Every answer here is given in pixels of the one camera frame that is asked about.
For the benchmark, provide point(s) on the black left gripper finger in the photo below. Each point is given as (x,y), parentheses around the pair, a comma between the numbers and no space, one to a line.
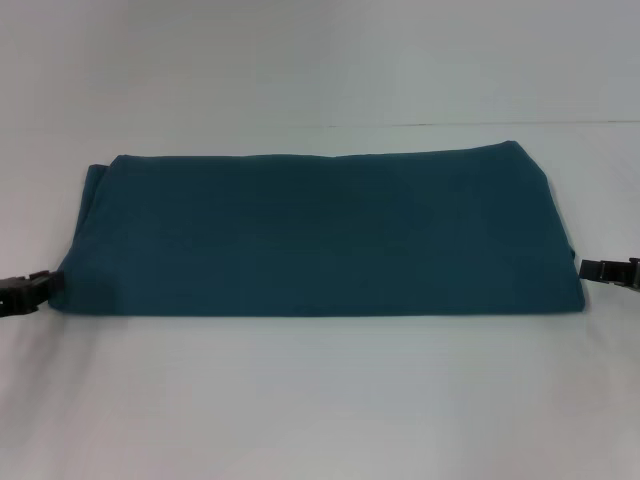
(47,282)

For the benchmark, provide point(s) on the teal blue t-shirt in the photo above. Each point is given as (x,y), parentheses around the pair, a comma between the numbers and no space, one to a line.
(325,235)

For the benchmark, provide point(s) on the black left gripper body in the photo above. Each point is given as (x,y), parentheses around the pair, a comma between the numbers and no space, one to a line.
(20,297)

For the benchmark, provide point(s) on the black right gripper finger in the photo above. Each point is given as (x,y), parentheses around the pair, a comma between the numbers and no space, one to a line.
(610,272)

